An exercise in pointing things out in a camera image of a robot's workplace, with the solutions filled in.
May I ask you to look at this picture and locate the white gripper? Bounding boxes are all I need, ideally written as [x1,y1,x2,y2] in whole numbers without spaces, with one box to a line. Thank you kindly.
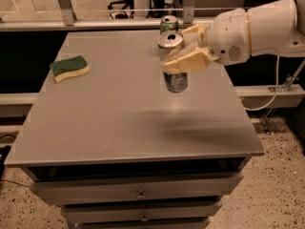
[162,9,250,74]

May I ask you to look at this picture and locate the silver blue redbull can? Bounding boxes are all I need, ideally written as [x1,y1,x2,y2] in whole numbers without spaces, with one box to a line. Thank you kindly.
[157,31,188,94]

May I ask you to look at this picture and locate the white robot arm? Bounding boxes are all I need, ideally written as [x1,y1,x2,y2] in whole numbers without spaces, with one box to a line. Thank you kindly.
[161,0,305,74]

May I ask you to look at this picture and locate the green soda can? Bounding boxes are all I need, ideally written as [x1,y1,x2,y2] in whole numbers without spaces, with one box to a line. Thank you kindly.
[160,15,179,33]

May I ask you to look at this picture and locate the black office chair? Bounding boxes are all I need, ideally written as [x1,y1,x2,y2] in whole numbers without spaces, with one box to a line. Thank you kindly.
[108,0,134,19]

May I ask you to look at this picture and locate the grey drawer cabinet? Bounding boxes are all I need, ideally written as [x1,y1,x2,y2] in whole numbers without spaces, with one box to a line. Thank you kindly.
[7,31,263,229]

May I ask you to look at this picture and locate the green yellow sponge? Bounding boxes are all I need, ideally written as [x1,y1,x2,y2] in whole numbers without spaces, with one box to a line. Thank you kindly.
[50,55,90,83]

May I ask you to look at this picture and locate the middle grey drawer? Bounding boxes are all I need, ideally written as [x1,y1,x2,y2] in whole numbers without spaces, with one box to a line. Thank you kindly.
[61,200,222,223]

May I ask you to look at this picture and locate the grey drawer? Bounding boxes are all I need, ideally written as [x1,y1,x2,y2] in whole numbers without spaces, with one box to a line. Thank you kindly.
[61,200,222,223]
[30,172,243,205]

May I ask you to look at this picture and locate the top grey drawer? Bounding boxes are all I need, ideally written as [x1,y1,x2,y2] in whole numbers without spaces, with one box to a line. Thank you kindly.
[30,172,243,205]

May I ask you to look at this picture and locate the metal railing frame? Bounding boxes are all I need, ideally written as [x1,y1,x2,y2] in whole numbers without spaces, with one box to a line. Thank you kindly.
[0,0,305,32]

